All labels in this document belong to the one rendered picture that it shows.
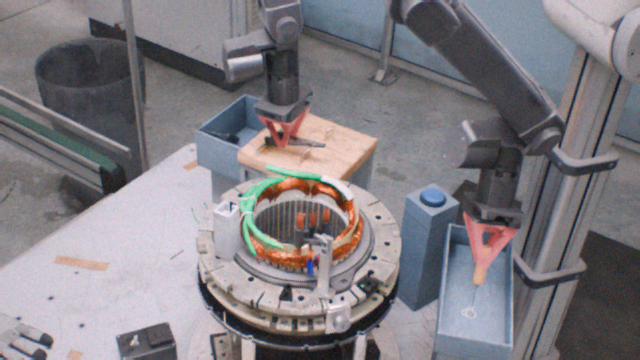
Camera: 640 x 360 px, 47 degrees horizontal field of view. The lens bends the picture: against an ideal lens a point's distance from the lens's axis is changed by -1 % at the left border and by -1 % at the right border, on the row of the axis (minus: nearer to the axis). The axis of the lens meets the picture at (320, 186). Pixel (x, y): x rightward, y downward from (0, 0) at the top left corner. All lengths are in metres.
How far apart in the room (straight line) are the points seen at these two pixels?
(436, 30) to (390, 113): 2.80
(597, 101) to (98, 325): 0.98
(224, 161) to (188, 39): 2.26
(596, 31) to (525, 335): 0.67
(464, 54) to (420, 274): 0.66
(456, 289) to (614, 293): 1.67
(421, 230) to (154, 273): 0.56
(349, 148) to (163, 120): 2.11
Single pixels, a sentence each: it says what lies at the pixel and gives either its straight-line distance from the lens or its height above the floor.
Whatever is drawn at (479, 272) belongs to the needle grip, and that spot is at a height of 1.10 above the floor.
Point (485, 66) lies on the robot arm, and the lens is 0.88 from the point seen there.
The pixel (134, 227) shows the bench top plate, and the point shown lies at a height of 0.78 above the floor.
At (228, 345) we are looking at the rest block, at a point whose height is 0.84.
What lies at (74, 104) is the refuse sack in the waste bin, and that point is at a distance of 2.67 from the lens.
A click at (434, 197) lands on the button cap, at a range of 1.35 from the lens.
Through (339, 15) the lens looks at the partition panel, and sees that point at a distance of 3.81.
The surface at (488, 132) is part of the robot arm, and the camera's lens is 1.03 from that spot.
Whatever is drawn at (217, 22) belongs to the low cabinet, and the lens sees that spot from 3.49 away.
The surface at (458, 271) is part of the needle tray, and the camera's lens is 1.24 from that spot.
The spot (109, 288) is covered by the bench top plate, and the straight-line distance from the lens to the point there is 1.55.
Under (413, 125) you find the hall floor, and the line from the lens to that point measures 3.47.
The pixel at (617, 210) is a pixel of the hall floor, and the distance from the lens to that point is 3.25.
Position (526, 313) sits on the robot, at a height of 0.83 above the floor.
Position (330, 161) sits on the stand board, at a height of 1.06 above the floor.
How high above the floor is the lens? 1.87
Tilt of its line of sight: 38 degrees down
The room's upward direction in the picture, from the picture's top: 4 degrees clockwise
